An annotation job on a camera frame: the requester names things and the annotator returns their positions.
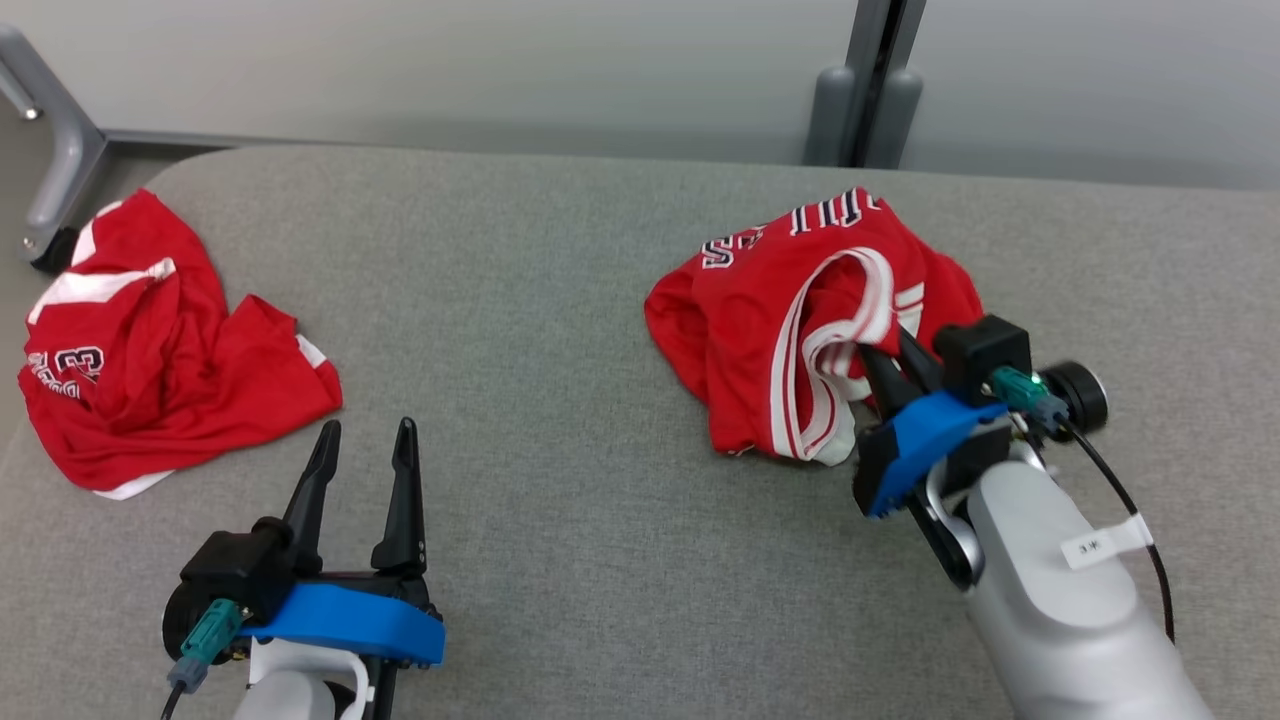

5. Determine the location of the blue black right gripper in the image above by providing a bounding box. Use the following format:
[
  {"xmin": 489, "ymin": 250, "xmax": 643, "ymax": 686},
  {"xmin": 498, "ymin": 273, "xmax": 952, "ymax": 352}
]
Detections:
[{"xmin": 853, "ymin": 325, "xmax": 1011, "ymax": 519}]

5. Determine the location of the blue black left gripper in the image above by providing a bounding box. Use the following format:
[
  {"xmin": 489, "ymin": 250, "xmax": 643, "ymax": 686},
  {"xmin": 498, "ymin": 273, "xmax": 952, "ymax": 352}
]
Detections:
[{"xmin": 240, "ymin": 417, "xmax": 446, "ymax": 720}]

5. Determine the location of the red jersey with white trim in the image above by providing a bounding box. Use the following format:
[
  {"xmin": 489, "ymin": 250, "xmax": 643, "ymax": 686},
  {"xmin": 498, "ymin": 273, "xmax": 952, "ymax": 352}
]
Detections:
[{"xmin": 644, "ymin": 188, "xmax": 986, "ymax": 468}]

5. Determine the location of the right cable with green connector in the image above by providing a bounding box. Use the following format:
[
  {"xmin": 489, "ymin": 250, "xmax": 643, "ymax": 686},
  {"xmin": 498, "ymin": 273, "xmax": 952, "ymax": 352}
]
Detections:
[{"xmin": 990, "ymin": 365, "xmax": 1176, "ymax": 643}]

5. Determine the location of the cable with green connector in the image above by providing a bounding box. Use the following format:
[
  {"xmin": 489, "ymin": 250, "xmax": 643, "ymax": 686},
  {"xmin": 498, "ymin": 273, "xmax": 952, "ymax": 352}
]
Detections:
[
  {"xmin": 160, "ymin": 598, "xmax": 246, "ymax": 720},
  {"xmin": 990, "ymin": 365, "xmax": 1176, "ymax": 643}
]

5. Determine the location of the left cable with green connector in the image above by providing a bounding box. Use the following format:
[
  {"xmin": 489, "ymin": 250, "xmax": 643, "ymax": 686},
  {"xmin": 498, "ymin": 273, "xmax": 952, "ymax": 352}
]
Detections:
[{"xmin": 160, "ymin": 598, "xmax": 246, "ymax": 720}]

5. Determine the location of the white cable label tag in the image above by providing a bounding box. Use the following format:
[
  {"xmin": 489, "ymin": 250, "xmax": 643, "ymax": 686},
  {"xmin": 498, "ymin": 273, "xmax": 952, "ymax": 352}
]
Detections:
[{"xmin": 1060, "ymin": 513, "xmax": 1154, "ymax": 571}]

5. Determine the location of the grey partition post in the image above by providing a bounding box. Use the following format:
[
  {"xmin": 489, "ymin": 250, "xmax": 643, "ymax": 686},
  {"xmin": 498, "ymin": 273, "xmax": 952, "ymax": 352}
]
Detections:
[{"xmin": 803, "ymin": 0, "xmax": 926, "ymax": 169}]

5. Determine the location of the grey metal frame with caster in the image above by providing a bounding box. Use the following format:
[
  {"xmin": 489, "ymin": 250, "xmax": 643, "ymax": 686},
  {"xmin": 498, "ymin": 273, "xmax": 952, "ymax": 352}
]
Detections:
[{"xmin": 0, "ymin": 22, "xmax": 111, "ymax": 273}]

